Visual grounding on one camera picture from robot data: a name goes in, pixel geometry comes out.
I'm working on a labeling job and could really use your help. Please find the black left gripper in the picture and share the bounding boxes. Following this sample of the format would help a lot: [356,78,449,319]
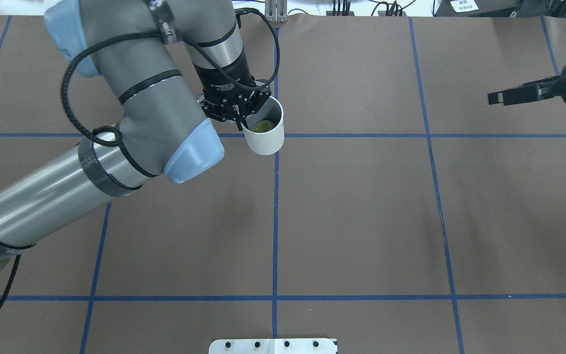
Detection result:
[194,52,272,132]

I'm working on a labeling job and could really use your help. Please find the green lemon slices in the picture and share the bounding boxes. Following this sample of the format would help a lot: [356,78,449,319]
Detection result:
[251,119,276,134]

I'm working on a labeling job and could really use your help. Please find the white ribbed HOME mug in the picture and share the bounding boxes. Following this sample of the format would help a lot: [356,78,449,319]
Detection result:
[242,97,285,155]

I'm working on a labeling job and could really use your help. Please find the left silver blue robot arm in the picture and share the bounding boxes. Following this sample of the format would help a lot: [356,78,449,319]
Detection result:
[0,0,273,271]

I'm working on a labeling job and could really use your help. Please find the black box with label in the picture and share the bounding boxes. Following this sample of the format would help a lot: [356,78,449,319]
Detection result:
[432,0,519,17]

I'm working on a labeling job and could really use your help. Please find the grey aluminium frame post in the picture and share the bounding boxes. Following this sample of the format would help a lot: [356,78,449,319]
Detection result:
[264,0,289,24]

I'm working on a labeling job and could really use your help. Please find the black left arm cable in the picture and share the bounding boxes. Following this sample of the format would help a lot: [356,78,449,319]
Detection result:
[0,7,282,340]

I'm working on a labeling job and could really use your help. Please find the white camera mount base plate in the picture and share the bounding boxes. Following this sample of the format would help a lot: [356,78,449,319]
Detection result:
[207,338,339,354]

